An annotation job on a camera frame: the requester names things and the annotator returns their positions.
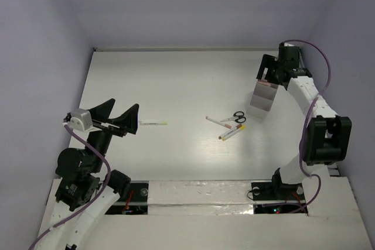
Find pink tipped white marker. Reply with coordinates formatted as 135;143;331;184
206;116;232;129

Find black handled scissors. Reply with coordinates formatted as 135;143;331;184
221;111;247;124

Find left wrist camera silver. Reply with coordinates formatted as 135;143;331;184
63;108;96;132

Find white front platform board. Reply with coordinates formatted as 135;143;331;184
36;176;371;249

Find white compartment pen holder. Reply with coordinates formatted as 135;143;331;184
246;80;278;119

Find yellow tipped white marker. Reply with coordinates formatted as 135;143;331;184
221;126;246;141

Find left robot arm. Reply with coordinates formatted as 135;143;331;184
34;98;139;249

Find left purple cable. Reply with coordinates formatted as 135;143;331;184
29;124;111;250

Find brown tipped white marker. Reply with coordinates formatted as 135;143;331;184
219;124;242;139

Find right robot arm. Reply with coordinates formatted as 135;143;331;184
250;39;352;201

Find right side aluminium rail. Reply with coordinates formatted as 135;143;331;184
292;50;340;177

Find pink eraser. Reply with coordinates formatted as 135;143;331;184
259;68;272;87

